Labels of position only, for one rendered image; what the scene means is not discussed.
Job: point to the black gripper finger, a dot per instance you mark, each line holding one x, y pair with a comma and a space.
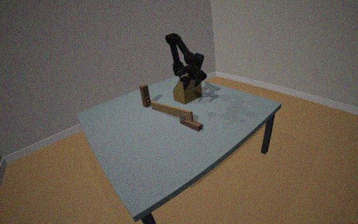
199, 79
185, 84

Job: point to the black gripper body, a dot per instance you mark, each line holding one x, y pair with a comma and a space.
192, 75

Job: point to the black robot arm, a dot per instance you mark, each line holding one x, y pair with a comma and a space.
193, 60

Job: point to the long brown wooden rail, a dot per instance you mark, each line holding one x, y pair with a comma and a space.
171, 110

